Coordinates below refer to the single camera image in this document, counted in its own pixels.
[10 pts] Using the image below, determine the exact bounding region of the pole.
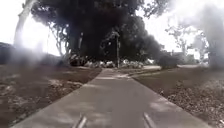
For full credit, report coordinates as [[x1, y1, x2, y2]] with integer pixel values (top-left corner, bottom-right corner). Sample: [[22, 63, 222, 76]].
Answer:
[[115, 32, 120, 70]]

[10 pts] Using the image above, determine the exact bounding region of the grey concrete path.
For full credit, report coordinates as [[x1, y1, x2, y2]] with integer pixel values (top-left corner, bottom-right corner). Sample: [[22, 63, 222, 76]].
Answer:
[[11, 64, 214, 128]]

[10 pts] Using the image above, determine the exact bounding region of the row of trees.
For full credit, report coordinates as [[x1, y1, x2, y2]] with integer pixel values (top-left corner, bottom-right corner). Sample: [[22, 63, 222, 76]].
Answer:
[[12, 0, 224, 70]]

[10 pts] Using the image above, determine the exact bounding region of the dark bush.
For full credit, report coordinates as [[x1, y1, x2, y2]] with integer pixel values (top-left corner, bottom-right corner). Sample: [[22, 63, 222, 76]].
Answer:
[[157, 54, 180, 70]]

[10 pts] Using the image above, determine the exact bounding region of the robot's own part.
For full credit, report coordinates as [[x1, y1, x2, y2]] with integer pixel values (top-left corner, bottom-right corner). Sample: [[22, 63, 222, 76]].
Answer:
[[71, 113, 88, 128], [142, 112, 157, 128]]

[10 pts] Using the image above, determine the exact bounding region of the leaf-littered bare ground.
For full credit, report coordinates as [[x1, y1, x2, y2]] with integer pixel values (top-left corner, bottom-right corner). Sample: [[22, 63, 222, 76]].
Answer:
[[0, 63, 103, 128], [117, 65, 224, 128]]

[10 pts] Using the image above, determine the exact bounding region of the dark fence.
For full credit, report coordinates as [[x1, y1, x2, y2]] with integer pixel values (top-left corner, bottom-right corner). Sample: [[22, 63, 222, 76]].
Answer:
[[0, 41, 64, 67]]

